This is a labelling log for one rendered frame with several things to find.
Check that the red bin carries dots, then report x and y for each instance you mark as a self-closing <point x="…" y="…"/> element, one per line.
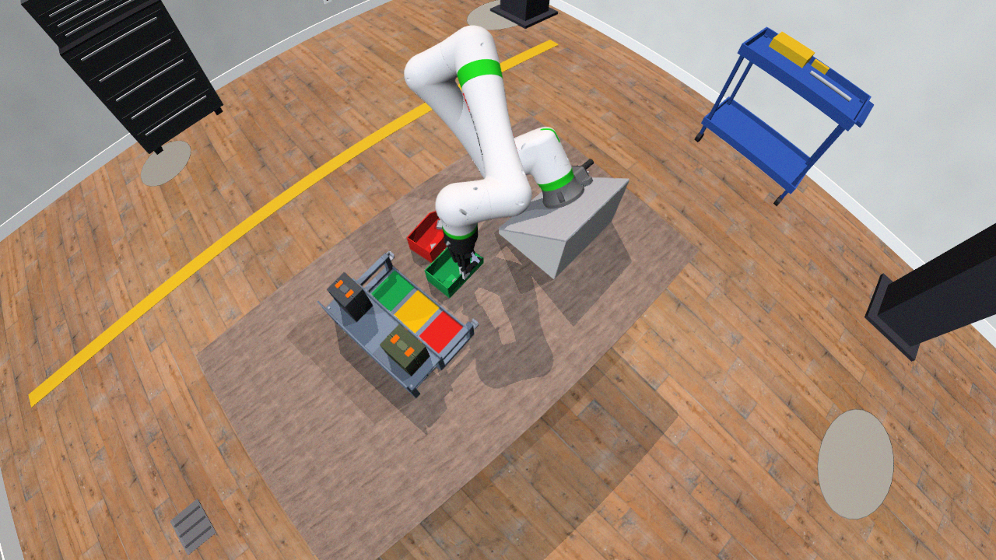
<point x="426" y="233"/>

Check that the green bin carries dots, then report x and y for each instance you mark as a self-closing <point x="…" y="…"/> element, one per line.
<point x="445" y="270"/>

